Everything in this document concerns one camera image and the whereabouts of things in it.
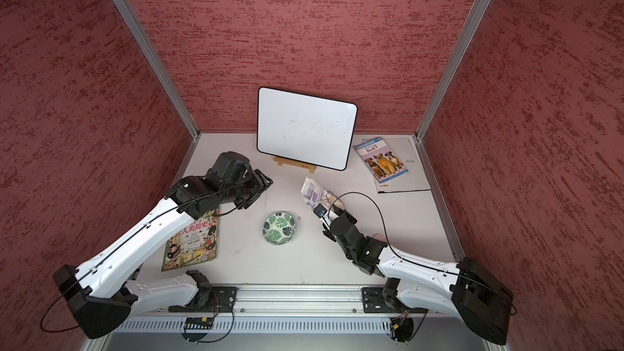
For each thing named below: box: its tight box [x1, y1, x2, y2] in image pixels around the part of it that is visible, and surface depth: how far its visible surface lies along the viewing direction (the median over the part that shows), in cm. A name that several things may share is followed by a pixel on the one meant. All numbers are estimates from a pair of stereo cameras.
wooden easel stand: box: [273, 156, 317, 174], surface depth 106 cm
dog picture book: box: [353, 136, 409, 184], surface depth 109 cm
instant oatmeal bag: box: [300, 176, 346, 211], surface depth 80 cm
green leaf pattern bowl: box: [262, 211, 297, 246], surface depth 89 cm
